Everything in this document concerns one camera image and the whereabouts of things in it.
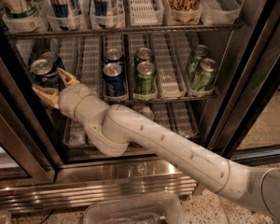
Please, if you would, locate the stainless steel fridge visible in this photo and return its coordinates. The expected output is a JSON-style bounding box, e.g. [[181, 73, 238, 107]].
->
[[0, 0, 280, 215]]

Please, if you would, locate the front green soda can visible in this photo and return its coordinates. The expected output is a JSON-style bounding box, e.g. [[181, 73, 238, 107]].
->
[[134, 62, 157, 95]]

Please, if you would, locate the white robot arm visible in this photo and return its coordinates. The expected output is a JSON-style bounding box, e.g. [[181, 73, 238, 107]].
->
[[74, 94, 280, 224]]

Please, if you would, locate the glass fridge door right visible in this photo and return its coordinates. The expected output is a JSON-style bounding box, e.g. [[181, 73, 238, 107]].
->
[[201, 0, 280, 165]]

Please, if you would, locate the clear plastic floor bin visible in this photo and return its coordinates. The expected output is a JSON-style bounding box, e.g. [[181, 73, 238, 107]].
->
[[83, 192, 186, 224]]

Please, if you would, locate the rear green soda can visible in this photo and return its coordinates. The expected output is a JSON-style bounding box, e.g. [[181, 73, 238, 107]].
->
[[134, 47, 154, 65]]

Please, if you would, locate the rear right green can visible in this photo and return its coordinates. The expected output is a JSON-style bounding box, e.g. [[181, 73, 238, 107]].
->
[[186, 45, 209, 81]]

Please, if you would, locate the green soda can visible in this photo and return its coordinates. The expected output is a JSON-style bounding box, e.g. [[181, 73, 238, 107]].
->
[[134, 62, 157, 95], [134, 47, 154, 65]]

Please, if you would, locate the front right green can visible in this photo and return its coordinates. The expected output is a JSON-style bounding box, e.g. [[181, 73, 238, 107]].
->
[[191, 58, 217, 91]]

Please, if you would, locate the pepsi can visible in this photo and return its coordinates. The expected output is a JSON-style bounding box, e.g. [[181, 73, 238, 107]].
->
[[103, 63, 126, 97], [40, 51, 65, 69], [105, 48, 124, 67], [30, 59, 58, 89]]

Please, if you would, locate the clear water bottle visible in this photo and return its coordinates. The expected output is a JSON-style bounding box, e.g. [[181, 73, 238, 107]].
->
[[140, 106, 155, 120]]

